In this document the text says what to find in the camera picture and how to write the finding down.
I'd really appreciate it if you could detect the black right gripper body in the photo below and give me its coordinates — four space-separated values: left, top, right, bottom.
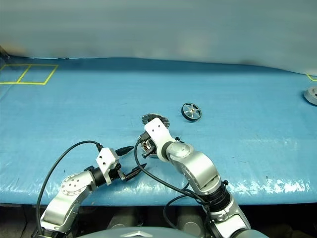
136 132 158 160

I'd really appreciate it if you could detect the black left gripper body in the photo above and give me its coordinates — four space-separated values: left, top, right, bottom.
108 162 127 184

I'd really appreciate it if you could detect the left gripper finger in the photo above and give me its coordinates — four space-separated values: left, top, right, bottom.
123 163 147 181
115 146 135 156

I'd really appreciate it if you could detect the spoked rotor with black rim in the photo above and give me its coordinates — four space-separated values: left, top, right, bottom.
181 102 203 122

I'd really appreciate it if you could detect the silver domed motor lid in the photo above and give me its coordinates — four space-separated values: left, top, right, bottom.
302 86 317 107

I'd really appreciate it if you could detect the dark rounded shape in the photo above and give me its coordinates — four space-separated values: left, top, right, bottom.
173 208 206 233
106 210 139 230

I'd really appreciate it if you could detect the blue table cover sheet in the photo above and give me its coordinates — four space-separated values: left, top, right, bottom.
0 57 317 206

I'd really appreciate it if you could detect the grey robot torso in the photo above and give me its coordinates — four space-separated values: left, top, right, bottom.
92 224 206 238

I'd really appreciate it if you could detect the yellow tape double square marking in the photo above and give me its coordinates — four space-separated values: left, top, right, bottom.
0 63 59 86

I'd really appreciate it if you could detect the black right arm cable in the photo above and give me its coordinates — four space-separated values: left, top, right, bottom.
134 133 213 231

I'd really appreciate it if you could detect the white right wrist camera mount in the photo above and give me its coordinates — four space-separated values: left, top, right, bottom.
144 118 174 159

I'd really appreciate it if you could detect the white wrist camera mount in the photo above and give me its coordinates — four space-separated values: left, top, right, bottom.
144 118 174 159
96 147 117 186

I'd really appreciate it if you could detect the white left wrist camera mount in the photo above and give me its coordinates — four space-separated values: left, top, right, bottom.
96 147 117 186

